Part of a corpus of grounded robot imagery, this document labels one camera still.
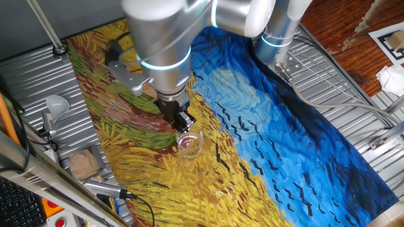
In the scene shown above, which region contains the light wooden block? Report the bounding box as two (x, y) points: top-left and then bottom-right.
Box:
(68, 149), (102, 181)

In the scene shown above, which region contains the clear glass beaker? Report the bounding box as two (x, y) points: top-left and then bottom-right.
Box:
(175, 125), (205, 160)

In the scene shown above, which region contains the crumpled white tissue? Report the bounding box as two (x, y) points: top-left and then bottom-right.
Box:
(375, 64), (404, 98)

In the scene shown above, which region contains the small silver mounted camera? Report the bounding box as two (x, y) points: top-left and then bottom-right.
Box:
(40, 112), (59, 139)

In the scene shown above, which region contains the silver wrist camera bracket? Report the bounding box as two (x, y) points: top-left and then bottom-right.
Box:
(108, 59), (153, 97)

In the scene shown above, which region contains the black white marker sheet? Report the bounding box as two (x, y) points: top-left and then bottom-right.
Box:
(368, 21), (404, 66)

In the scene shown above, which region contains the black looping cable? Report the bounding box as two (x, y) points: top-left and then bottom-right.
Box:
(0, 75), (31, 173)

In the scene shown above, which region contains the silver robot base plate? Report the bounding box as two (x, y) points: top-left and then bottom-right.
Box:
(273, 52), (304, 76)

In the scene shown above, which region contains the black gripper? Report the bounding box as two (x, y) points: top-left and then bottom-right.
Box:
(157, 96), (196, 134)

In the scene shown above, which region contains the small cardboard cube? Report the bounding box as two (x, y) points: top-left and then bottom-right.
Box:
(387, 30), (404, 51)

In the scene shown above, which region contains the grey red-button box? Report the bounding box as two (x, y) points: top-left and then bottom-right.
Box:
(45, 211), (81, 227)

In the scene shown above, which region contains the aluminium frame beam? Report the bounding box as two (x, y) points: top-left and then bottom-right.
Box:
(0, 131), (133, 227)

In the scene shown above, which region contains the black camera cable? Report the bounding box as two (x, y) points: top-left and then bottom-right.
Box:
(126, 190), (156, 227)

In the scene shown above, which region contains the thick grey robot cable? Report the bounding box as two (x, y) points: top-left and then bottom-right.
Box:
(275, 62), (404, 127)

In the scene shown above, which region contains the aluminium profile bar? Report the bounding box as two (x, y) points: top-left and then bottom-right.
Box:
(383, 93), (404, 115)
(372, 121), (404, 148)

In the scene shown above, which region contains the painted wheatfield tablecloth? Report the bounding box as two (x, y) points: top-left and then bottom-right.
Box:
(66, 18), (400, 227)

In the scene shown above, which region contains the orange red-button box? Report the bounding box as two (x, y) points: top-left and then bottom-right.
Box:
(40, 197), (66, 218)

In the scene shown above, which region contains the orange cable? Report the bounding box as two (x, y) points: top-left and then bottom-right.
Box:
(0, 93), (21, 146)

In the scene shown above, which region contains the metal corner bracket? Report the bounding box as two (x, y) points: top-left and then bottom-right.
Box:
(368, 136), (394, 151)

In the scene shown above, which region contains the grey plastic ladle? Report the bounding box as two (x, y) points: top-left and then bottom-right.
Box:
(45, 94), (71, 124)

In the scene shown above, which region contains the silver depth camera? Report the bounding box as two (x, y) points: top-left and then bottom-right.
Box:
(83, 177), (137, 201)

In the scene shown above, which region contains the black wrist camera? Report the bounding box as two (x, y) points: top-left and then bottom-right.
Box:
(104, 39), (126, 66)

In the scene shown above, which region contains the metal stand pole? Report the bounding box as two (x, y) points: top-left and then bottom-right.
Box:
(26, 0), (64, 51)

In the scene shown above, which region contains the black pole foot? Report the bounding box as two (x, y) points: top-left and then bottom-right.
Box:
(52, 42), (69, 58)

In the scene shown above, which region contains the black keyboard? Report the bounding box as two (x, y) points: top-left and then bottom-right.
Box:
(0, 175), (48, 227)

